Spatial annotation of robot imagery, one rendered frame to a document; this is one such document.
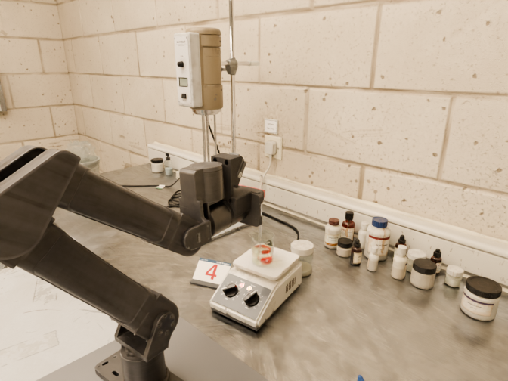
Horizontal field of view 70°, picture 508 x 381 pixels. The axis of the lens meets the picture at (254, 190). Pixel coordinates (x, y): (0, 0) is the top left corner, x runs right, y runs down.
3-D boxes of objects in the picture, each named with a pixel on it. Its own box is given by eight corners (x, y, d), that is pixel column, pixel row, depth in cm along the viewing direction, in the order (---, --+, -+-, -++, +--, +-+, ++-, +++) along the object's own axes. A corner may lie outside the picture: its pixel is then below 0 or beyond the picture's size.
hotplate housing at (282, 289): (257, 334, 74) (258, 301, 71) (209, 311, 81) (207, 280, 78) (306, 282, 91) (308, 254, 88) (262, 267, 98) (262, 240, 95)
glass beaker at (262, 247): (273, 257, 86) (274, 226, 83) (274, 269, 81) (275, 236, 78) (248, 257, 86) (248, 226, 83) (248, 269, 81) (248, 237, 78)
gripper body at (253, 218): (221, 183, 73) (196, 193, 67) (264, 192, 68) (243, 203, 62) (221, 213, 75) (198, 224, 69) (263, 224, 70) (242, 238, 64)
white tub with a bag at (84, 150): (65, 185, 162) (57, 138, 155) (98, 179, 171) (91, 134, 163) (73, 194, 152) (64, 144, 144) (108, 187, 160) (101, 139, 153)
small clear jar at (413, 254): (404, 264, 99) (407, 247, 97) (422, 267, 98) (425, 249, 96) (405, 273, 95) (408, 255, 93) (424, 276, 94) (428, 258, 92)
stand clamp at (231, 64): (202, 75, 106) (202, 57, 104) (180, 75, 113) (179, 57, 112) (261, 74, 122) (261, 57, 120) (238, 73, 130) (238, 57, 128)
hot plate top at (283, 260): (275, 282, 77) (275, 278, 77) (230, 265, 84) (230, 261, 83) (301, 258, 87) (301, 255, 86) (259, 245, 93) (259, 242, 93)
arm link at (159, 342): (139, 289, 59) (107, 306, 55) (174, 308, 54) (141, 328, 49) (144, 323, 61) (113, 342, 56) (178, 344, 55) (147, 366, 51)
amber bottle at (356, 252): (347, 261, 100) (350, 237, 98) (355, 259, 102) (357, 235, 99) (354, 267, 98) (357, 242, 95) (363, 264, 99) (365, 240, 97)
